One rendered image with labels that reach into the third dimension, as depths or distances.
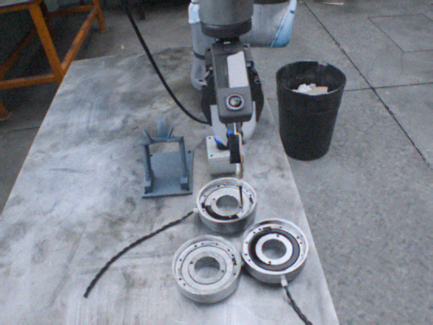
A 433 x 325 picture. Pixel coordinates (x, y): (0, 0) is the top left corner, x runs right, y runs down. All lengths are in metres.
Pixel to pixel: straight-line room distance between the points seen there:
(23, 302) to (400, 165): 1.81
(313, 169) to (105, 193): 1.35
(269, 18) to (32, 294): 0.75
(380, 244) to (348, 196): 0.29
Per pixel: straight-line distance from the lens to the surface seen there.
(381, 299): 1.55
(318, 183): 1.87
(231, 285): 0.55
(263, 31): 0.91
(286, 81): 1.94
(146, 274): 0.62
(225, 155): 0.72
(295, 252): 0.59
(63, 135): 0.98
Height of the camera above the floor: 1.32
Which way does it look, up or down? 43 degrees down
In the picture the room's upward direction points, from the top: 7 degrees counter-clockwise
